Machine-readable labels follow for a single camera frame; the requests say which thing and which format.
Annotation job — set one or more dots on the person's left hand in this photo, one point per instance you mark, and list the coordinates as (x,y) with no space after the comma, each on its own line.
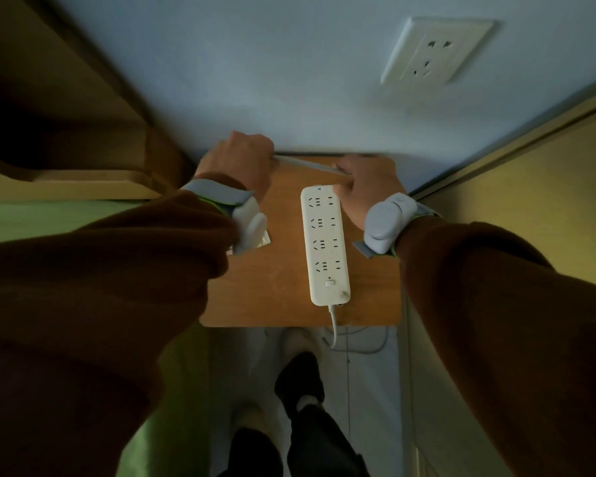
(238,158)

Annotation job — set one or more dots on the person's right hand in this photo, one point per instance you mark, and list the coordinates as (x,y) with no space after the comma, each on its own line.
(372,183)

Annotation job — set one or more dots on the white power strip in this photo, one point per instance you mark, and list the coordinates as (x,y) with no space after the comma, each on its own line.
(325,288)

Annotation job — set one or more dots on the white wall socket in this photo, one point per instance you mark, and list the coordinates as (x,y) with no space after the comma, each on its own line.
(442,59)

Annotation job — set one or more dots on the person's left forearm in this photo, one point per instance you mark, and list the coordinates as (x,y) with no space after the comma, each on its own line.
(79,317)

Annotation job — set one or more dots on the person's right forearm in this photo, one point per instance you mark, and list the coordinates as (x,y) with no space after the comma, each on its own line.
(501,342)

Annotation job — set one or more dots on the person's right leg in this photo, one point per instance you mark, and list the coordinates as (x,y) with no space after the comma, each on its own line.
(318,442)

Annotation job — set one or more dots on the person's leg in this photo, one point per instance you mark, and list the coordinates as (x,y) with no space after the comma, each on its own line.
(318,442)
(253,457)

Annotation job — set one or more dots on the person's left leg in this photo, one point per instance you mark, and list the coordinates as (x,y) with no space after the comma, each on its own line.
(253,457)

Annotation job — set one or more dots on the white right wrist tracker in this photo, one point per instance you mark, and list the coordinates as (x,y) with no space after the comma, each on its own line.
(385,223)

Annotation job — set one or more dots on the white wrist tracker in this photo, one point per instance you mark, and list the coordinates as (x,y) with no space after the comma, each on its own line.
(251,223)
(385,223)

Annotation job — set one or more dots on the white left wrist tracker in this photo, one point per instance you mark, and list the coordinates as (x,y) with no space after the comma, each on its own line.
(251,223)

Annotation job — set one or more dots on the small wooden bedside table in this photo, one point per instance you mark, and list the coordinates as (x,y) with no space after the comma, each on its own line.
(278,273)

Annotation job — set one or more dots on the beige right slipper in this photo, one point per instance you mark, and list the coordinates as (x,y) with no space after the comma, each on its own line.
(298,342)

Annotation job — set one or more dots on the beige slipper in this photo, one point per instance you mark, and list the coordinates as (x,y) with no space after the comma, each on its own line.
(251,417)
(298,342)

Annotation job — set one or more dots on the beige wardrobe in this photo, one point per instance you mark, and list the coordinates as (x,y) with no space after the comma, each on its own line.
(566,193)

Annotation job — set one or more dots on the beige left slipper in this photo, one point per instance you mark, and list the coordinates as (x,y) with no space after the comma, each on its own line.
(251,417)

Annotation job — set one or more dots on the green bed sheet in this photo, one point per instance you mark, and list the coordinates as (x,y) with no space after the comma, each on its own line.
(179,417)

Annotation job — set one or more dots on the wooden bed frame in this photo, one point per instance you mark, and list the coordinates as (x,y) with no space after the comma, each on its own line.
(79,188)

